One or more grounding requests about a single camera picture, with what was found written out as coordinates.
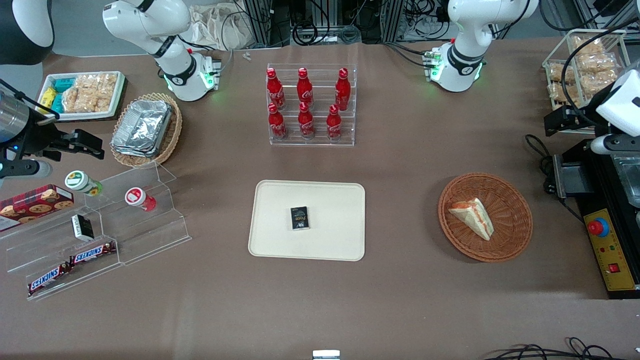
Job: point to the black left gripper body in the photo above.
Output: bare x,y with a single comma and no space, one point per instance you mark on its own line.
581,116

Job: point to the black appliance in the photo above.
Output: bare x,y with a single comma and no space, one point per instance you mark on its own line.
595,175

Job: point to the clear acrylic step stand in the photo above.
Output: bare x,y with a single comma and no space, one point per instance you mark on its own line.
160,235
20,255

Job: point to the white rectangular snack tray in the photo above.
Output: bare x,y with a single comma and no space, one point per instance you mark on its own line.
50,116

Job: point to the stack of foil trays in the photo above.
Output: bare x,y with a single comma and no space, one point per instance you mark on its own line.
142,127

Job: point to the red bottle with white cap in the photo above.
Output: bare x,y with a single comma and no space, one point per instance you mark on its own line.
140,198

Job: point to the small white block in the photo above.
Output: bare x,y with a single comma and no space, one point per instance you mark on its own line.
326,355

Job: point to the red cola bottle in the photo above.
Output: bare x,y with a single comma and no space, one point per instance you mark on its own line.
276,125
275,90
342,90
304,90
333,125
306,124

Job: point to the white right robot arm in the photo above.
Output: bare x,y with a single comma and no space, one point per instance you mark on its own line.
176,70

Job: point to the yellow control panel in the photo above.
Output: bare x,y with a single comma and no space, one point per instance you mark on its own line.
617,250

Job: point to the clear acrylic bottle rack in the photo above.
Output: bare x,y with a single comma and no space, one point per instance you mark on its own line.
350,140

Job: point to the triangular sandwich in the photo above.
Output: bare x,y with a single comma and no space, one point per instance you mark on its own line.
475,217

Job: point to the oval tan wicker basket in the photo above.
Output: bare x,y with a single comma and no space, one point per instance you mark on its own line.
172,135

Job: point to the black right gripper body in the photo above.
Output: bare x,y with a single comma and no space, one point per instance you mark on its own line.
41,138

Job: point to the black and white small box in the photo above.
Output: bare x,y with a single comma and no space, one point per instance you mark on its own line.
82,227

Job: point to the snickers chocolate bar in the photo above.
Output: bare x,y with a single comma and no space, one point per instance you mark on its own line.
47,278
93,252

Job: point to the red emergency stop button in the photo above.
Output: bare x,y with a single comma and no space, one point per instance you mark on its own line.
597,228

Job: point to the beige cloth bag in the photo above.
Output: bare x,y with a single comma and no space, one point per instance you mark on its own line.
215,27

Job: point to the steel pan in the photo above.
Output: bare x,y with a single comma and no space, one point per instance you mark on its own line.
631,177

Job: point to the teal snack packet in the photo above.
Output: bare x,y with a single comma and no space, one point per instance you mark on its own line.
57,103
64,84

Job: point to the beige plastic tray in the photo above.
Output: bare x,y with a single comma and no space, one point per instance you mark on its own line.
330,240

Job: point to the green bottle with white cap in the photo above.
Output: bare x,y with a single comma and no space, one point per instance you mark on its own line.
82,182

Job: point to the red cookie box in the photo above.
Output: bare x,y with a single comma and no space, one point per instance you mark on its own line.
35,205

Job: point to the round brown wicker basket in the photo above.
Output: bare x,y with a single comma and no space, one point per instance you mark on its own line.
510,240

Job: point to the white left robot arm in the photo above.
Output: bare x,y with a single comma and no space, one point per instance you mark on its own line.
465,50

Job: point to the yellow snack packet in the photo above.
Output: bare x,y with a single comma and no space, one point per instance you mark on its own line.
48,97

